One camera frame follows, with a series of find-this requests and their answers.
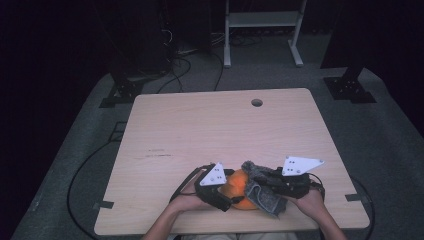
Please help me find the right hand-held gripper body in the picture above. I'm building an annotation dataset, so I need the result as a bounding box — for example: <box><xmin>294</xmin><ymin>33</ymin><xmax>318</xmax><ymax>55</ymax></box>
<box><xmin>273</xmin><ymin>155</ymin><xmax>326</xmax><ymax>200</ymax></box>

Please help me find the long black floor cable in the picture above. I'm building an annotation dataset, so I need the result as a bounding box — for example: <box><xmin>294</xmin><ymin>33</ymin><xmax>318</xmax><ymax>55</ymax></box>
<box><xmin>66</xmin><ymin>139</ymin><xmax>118</xmax><ymax>240</ymax></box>

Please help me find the grey tape strip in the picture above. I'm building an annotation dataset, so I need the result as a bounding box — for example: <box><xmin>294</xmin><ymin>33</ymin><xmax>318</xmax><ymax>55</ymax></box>
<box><xmin>92</xmin><ymin>199</ymin><xmax>115</xmax><ymax>211</ymax></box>
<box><xmin>344</xmin><ymin>193</ymin><xmax>372</xmax><ymax>203</ymax></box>

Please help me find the person's left hand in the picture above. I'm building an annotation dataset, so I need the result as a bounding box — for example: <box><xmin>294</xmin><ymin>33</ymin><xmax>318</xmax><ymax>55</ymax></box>
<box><xmin>169</xmin><ymin>171</ymin><xmax>216</xmax><ymax>214</ymax></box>

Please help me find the person's right hand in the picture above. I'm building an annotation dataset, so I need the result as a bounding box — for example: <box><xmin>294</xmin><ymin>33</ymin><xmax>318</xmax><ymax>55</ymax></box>
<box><xmin>287</xmin><ymin>187</ymin><xmax>326</xmax><ymax>222</ymax></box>

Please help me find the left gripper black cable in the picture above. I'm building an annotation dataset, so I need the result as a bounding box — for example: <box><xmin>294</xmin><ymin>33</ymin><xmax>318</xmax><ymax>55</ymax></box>
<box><xmin>169</xmin><ymin>165</ymin><xmax>209</xmax><ymax>204</ymax></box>

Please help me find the orange plush toy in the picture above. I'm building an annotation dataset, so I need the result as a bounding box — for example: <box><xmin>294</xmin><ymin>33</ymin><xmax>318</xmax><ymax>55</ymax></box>
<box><xmin>218</xmin><ymin>168</ymin><xmax>260</xmax><ymax>211</ymax></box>

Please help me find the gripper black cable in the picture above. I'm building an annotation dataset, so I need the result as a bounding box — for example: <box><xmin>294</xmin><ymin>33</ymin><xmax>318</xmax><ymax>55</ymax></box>
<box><xmin>308</xmin><ymin>172</ymin><xmax>326</xmax><ymax>201</ymax></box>
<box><xmin>169</xmin><ymin>165</ymin><xmax>209</xmax><ymax>204</ymax></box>

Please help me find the looped black floor cable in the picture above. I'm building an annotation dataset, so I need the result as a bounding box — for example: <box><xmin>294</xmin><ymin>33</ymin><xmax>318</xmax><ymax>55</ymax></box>
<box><xmin>155</xmin><ymin>54</ymin><xmax>193</xmax><ymax>95</ymax></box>

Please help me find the thin black floor cable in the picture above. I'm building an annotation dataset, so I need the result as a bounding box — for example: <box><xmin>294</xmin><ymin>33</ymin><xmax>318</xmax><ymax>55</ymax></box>
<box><xmin>212</xmin><ymin>51</ymin><xmax>225</xmax><ymax>92</ymax></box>

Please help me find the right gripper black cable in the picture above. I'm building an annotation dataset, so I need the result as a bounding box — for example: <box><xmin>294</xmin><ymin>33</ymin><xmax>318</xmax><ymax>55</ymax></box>
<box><xmin>308</xmin><ymin>172</ymin><xmax>326</xmax><ymax>201</ymax></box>

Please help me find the white metal stand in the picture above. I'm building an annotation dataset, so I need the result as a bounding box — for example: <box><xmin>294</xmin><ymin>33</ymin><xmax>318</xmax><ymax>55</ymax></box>
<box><xmin>223</xmin><ymin>0</ymin><xmax>308</xmax><ymax>69</ymax></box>

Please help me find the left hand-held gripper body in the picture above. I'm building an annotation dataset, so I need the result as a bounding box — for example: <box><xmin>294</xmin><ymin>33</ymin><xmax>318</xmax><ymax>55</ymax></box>
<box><xmin>194</xmin><ymin>161</ymin><xmax>235</xmax><ymax>213</ymax></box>

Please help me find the black stand base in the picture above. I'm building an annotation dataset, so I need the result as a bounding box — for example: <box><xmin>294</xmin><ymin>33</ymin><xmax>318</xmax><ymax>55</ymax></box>
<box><xmin>98</xmin><ymin>71</ymin><xmax>145</xmax><ymax>109</ymax></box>
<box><xmin>321</xmin><ymin>64</ymin><xmax>378</xmax><ymax>105</ymax></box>

